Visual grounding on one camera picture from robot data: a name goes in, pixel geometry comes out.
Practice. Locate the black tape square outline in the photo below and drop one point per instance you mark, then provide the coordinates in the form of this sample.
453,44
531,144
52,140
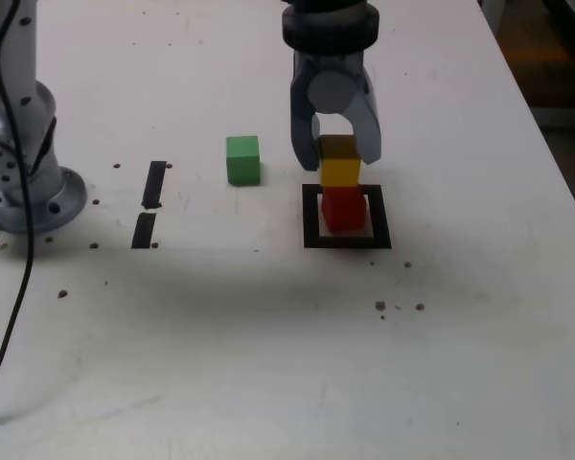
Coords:
311,215

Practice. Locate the black tape strip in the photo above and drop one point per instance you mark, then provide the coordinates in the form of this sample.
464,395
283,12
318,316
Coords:
154,184

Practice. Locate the yellow cube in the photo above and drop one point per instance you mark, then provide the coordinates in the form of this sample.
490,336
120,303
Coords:
340,170

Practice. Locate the green cube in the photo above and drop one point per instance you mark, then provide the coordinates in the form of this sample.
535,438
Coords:
243,160

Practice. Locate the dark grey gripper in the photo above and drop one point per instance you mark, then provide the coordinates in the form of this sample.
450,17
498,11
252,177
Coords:
330,61

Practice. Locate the red cube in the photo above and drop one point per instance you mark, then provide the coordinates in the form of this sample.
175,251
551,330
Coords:
344,211

